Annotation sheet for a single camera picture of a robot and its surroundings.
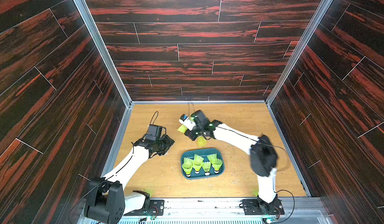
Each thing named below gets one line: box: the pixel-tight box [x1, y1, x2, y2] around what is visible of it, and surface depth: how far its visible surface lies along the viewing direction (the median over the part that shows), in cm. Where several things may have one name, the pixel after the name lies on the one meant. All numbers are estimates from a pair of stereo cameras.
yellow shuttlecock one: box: [211, 158, 223, 174], surface depth 87 cm
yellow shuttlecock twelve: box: [197, 135, 207, 148], surface depth 98 cm
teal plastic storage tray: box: [180, 148, 225, 180], surface depth 86 cm
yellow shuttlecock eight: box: [182, 157, 194, 177], surface depth 86 cm
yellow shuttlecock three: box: [207, 153, 218, 162], surface depth 88 cm
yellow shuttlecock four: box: [202, 161, 211, 176], surface depth 85 cm
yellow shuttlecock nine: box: [192, 160, 203, 174], surface depth 86 cm
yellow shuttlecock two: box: [193, 154, 205, 164], surface depth 88 cm
